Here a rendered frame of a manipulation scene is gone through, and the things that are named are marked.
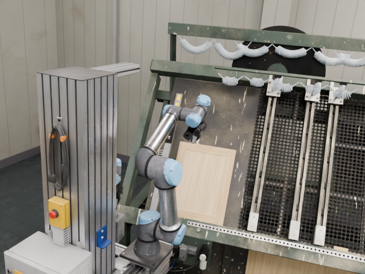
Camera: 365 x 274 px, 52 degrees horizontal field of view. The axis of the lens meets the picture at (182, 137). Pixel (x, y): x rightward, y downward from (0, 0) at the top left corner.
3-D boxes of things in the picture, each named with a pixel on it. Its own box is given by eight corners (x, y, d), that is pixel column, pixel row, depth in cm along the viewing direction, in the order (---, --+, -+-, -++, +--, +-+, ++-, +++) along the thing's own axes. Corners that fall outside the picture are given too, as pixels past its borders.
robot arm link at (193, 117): (179, 126, 201) (187, 113, 208) (199, 130, 197) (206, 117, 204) (177, 114, 195) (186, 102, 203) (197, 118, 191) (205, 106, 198)
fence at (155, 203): (150, 211, 279) (149, 210, 275) (177, 94, 303) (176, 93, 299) (157, 212, 277) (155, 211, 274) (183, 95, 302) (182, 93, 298)
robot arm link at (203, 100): (194, 100, 199) (200, 91, 204) (191, 114, 207) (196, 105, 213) (208, 105, 198) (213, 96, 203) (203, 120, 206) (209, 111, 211)
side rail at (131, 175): (122, 205, 290) (117, 204, 279) (154, 78, 318) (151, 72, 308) (129, 207, 288) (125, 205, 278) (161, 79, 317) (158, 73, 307)
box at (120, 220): (101, 241, 261) (101, 218, 255) (109, 231, 272) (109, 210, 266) (117, 244, 258) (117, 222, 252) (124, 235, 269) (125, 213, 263)
